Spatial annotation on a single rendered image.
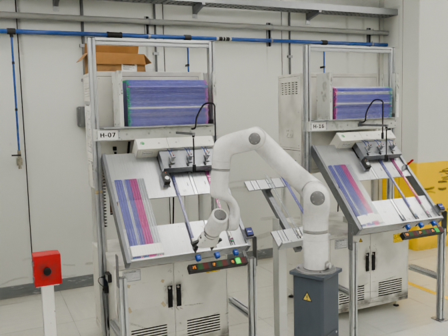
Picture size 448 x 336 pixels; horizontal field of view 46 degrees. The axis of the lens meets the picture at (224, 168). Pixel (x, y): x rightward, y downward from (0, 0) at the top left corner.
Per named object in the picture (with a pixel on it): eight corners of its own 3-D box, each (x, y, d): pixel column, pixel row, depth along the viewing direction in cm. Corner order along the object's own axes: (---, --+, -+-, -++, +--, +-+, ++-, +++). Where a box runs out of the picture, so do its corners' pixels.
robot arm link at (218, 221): (221, 222, 264) (203, 222, 261) (229, 207, 255) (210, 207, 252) (224, 237, 259) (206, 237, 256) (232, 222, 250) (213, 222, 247)
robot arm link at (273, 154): (316, 214, 246) (313, 207, 262) (335, 195, 245) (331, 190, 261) (238, 140, 246) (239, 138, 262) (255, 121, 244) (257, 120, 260)
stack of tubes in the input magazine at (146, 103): (209, 123, 328) (208, 79, 325) (128, 126, 307) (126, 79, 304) (201, 123, 339) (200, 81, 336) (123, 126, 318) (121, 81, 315)
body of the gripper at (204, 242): (204, 239, 258) (198, 251, 266) (223, 237, 262) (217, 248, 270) (200, 226, 262) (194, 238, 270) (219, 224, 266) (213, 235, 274)
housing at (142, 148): (209, 159, 335) (215, 145, 325) (133, 165, 315) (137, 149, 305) (206, 149, 340) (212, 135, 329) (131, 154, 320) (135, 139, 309)
